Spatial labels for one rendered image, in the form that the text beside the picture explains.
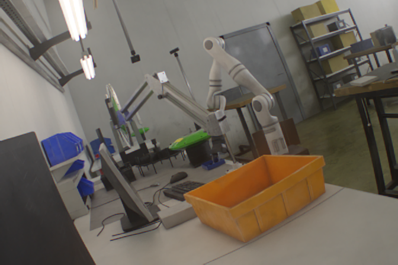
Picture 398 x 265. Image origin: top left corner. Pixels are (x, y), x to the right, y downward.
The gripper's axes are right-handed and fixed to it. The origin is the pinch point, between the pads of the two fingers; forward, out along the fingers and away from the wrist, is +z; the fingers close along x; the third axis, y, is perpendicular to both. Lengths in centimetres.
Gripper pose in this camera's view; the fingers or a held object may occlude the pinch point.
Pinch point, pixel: (216, 165)
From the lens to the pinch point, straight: 203.9
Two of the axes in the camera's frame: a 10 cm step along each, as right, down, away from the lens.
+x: -7.0, 2.2, 6.8
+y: 7.1, 1.6, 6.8
